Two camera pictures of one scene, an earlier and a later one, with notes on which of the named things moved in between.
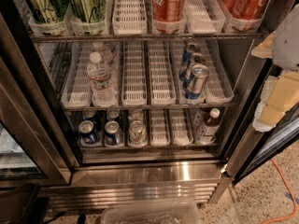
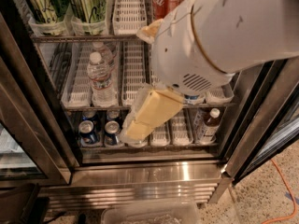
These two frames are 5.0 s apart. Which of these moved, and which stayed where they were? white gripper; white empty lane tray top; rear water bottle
Moved: white gripper
Stayed: white empty lane tray top; rear water bottle
